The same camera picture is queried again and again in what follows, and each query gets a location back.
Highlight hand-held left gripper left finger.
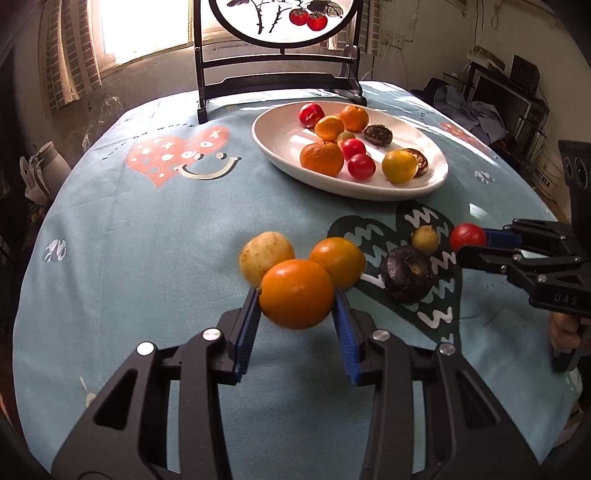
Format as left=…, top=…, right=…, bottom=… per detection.
left=51, top=287, right=264, bottom=480

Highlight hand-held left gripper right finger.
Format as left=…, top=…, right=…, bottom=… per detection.
left=333, top=291, right=543, bottom=480

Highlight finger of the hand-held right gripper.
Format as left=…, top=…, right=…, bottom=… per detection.
left=480, top=219, right=578, bottom=254
left=455, top=246, right=583, bottom=289

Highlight dark purple passion fruit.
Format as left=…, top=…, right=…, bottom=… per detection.
left=364, top=124, right=393, bottom=147
left=381, top=246, right=435, bottom=304
left=404, top=148, right=430, bottom=178

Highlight yellow green mandarin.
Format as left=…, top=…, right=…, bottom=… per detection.
left=382, top=148, right=419, bottom=184

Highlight large orange mandarin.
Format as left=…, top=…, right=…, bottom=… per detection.
left=300, top=141, right=345, bottom=177

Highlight white oval plate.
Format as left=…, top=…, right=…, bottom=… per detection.
left=252, top=99, right=450, bottom=202

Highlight large red plum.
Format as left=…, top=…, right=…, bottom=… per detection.
left=298, top=102, right=326, bottom=129

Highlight person's right hand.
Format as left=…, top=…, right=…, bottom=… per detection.
left=549, top=311, right=583, bottom=354

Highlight small yellow green plum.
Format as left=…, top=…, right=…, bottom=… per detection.
left=411, top=225, right=440, bottom=256

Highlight white plastic bucket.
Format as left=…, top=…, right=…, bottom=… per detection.
left=531, top=148, right=570, bottom=200

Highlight yellow speckled citrus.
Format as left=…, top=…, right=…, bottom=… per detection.
left=239, top=231, right=296, bottom=287

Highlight blue cloth pile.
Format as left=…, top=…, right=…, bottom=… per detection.
left=425, top=78, right=509, bottom=144

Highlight black monitor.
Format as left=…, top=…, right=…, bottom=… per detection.
left=471, top=74, right=532, bottom=134

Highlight black speaker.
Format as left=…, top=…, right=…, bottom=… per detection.
left=510, top=54, right=541, bottom=95

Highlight checked curtain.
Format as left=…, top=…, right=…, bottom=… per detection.
left=39, top=0, right=102, bottom=114
left=358, top=0, right=384, bottom=56

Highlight round painted screen dark stand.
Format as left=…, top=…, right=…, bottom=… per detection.
left=194, top=0, right=368, bottom=124

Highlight white kettle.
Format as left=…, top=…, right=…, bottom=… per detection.
left=28, top=141, right=72, bottom=204

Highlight white plastic bag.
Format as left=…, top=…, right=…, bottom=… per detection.
left=19, top=156, right=51, bottom=203

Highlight bright window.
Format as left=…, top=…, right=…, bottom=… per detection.
left=90, top=0, right=199, bottom=75

